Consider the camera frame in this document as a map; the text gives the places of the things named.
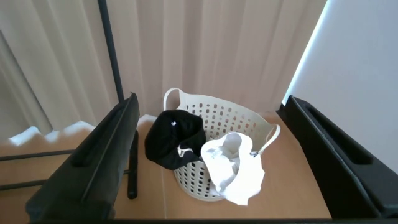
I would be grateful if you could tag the white garment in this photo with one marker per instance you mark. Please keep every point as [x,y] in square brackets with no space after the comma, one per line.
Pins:
[230,174]

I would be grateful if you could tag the black shorts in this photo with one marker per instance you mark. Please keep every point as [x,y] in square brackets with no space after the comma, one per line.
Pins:
[168,140]

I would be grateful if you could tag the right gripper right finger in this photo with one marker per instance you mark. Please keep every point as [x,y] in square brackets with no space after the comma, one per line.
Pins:
[348,193]

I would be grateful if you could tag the black clothes rack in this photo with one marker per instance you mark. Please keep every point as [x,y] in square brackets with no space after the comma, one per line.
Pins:
[109,40]

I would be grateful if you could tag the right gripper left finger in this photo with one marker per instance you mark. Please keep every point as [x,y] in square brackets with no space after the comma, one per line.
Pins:
[56,199]

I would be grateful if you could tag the white laundry basket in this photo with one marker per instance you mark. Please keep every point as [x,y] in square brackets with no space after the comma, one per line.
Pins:
[224,115]

